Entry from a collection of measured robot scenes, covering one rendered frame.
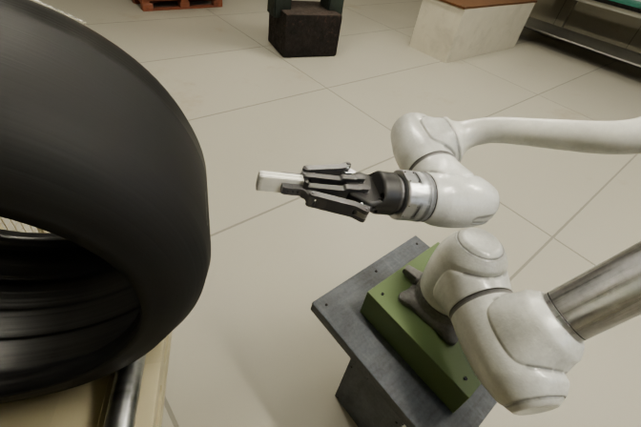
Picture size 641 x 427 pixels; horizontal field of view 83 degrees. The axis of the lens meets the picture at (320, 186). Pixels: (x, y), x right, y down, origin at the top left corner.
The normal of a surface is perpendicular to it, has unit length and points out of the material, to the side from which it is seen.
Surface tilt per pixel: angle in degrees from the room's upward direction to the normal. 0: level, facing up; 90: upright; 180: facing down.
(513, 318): 54
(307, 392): 0
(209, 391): 0
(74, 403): 0
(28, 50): 28
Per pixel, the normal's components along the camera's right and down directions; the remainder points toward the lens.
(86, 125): 0.78, -0.40
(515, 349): -0.64, -0.39
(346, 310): 0.14, -0.76
